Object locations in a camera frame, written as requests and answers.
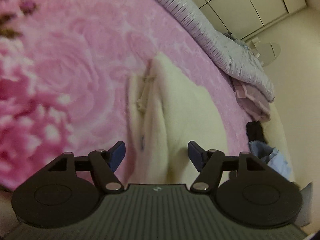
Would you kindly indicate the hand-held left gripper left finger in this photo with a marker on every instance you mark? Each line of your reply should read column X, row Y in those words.
column 117, row 155

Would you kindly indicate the cream wardrobe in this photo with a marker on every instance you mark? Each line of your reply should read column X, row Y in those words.
column 237, row 0

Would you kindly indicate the purple pillow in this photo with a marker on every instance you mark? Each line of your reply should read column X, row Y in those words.
column 252, row 102

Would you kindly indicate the cream knit sweater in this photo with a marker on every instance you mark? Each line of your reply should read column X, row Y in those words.
column 190, row 110

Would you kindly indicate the oval vanity mirror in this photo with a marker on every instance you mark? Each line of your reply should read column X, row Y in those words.
column 270, row 53

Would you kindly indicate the black garment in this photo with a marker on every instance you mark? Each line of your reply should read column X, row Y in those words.
column 255, row 131

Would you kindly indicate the pink floral blanket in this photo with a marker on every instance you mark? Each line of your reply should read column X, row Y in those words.
column 75, row 55

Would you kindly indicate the grey-blue cushion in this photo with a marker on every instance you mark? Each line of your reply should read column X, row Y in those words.
column 306, row 202

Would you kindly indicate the grey striped duvet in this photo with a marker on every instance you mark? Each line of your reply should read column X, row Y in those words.
column 220, row 47

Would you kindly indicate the cream headboard cushion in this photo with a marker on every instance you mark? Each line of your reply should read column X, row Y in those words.
column 280, row 130

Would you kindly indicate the grey plush toy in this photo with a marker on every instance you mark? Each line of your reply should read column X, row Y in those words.
column 231, row 36

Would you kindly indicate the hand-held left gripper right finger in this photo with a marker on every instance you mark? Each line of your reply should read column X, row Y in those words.
column 196, row 156

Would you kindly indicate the light blue shirt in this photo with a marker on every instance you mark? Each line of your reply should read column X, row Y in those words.
column 277, row 160

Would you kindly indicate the blue fabric bundle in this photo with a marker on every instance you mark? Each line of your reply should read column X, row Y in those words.
column 245, row 46

